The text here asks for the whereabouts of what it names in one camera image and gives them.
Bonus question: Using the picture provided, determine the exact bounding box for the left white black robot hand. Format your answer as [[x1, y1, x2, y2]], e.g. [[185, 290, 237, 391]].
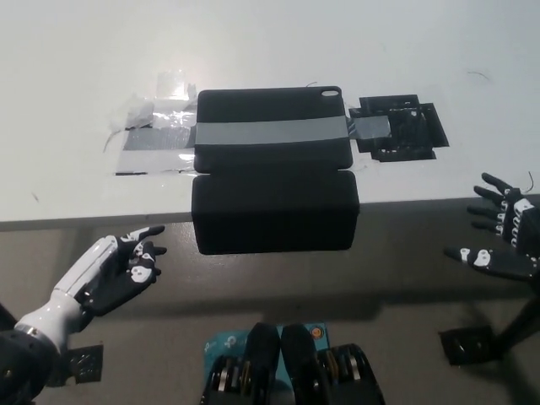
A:
[[14, 224, 168, 345]]

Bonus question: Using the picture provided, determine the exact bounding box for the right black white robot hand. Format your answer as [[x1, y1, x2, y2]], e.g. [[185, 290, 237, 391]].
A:
[[442, 171, 540, 283]]

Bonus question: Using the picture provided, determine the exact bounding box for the black folding tablet cover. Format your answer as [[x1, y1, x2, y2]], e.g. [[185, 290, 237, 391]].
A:
[[190, 85, 361, 256]]

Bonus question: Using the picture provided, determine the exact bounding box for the black tape patch on desk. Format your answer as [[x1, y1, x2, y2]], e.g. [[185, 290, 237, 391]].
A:
[[348, 93, 450, 162]]

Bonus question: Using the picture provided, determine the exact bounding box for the black floor plate left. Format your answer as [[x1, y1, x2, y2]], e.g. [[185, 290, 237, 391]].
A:
[[45, 344, 105, 387]]

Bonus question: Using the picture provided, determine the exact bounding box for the black floor plate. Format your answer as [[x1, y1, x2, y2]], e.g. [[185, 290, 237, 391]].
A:
[[45, 344, 105, 387], [437, 325, 504, 366]]

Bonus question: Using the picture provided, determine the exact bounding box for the black floor plate right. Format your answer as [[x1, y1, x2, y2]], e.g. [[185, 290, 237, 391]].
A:
[[437, 325, 504, 366]]

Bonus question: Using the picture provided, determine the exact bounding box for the clear shiny tape patch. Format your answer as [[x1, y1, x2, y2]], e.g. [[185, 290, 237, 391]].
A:
[[102, 69, 199, 176]]

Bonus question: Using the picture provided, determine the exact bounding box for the grey duct tape strip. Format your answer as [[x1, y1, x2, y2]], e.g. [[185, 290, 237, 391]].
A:
[[123, 116, 392, 151]]

